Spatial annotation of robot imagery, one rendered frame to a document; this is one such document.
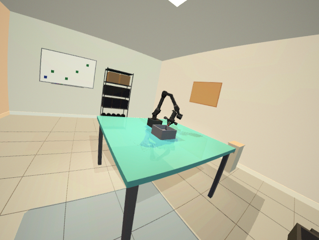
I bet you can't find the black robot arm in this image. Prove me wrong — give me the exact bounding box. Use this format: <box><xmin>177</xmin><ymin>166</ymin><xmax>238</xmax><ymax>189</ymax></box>
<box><xmin>151</xmin><ymin>91</ymin><xmax>183</xmax><ymax>123</ymax></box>

